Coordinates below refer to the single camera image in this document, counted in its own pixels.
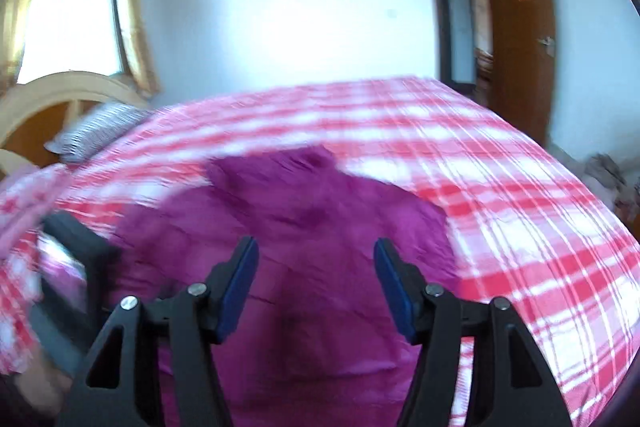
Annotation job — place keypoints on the brown wooden door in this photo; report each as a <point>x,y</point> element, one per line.
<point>522,72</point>

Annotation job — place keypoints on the person's left forearm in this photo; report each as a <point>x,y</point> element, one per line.
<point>42,382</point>

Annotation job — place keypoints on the pile of grey clothes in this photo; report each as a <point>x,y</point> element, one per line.
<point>607,177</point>

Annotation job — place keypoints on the red white plaid bed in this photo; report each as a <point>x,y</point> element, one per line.
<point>500,207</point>

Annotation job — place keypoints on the magenta down jacket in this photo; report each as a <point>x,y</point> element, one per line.
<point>310,257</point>

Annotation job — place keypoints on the dark wooden door frame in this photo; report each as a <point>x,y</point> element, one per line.
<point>432,7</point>

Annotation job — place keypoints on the striped pillow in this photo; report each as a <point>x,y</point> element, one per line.
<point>95,132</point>

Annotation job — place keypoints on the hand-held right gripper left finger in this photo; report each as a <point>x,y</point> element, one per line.
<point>240,287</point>

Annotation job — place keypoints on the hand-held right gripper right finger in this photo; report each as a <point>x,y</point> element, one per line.
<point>395,287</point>

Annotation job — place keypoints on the cream wooden headboard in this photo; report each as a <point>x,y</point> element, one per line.
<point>55,89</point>

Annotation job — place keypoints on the window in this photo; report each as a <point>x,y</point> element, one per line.
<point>75,22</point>

